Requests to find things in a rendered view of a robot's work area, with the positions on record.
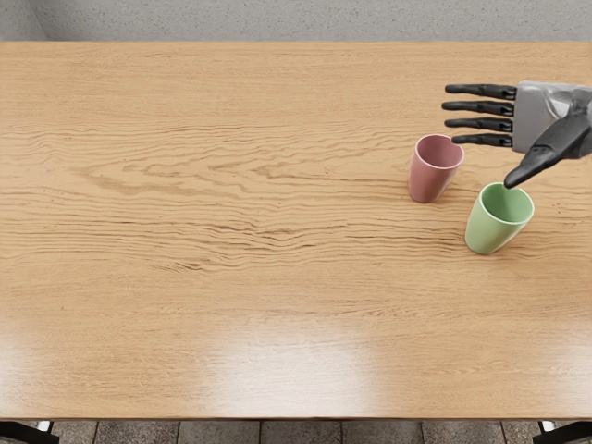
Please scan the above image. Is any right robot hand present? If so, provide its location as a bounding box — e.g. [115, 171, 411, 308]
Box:
[441, 80, 592, 190]

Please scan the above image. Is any green cup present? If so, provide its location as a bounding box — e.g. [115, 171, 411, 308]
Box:
[463, 181, 536, 256]

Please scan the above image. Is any pink cup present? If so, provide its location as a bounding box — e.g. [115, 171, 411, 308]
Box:
[408, 133, 465, 204]

